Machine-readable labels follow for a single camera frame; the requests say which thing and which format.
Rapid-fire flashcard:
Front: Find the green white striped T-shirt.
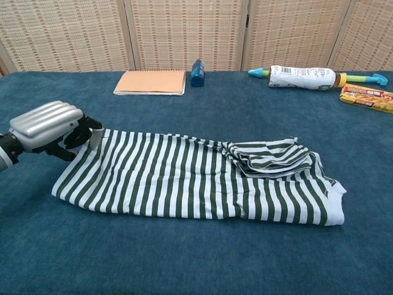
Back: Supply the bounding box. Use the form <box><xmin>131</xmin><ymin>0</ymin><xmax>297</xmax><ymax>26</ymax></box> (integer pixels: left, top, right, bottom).
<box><xmin>51</xmin><ymin>128</ymin><xmax>348</xmax><ymax>227</ymax></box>

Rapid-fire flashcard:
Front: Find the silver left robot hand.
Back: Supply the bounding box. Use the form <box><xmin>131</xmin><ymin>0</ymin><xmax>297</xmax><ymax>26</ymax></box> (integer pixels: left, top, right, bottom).
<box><xmin>8</xmin><ymin>100</ymin><xmax>104</xmax><ymax>163</ymax></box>

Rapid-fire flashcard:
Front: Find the woven folding screen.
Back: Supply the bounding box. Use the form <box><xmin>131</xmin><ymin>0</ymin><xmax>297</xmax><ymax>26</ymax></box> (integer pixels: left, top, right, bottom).
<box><xmin>0</xmin><ymin>0</ymin><xmax>393</xmax><ymax>77</ymax></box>

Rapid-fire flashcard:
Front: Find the orange spiral notebook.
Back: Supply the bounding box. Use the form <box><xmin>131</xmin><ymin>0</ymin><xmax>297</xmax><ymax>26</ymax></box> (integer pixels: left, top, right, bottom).
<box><xmin>112</xmin><ymin>69</ymin><xmax>187</xmax><ymax>96</ymax></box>

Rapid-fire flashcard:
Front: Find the green blue toy water pump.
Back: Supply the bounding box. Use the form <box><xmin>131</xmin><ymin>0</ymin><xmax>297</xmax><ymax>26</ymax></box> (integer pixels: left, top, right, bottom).
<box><xmin>247</xmin><ymin>68</ymin><xmax>391</xmax><ymax>87</ymax></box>

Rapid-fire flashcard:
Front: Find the white labelled bottle brown cap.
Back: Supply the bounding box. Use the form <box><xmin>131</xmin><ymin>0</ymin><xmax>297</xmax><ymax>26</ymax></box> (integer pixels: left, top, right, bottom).
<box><xmin>267</xmin><ymin>65</ymin><xmax>347</xmax><ymax>92</ymax></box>

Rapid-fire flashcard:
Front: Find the yellow curry box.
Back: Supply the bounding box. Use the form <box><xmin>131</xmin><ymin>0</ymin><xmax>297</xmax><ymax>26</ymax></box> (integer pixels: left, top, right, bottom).
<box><xmin>338</xmin><ymin>83</ymin><xmax>393</xmax><ymax>115</ymax></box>

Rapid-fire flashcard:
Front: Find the small blue bottle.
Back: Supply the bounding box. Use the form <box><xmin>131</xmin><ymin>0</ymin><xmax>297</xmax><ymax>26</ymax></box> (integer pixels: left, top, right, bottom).
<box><xmin>190</xmin><ymin>59</ymin><xmax>204</xmax><ymax>87</ymax></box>

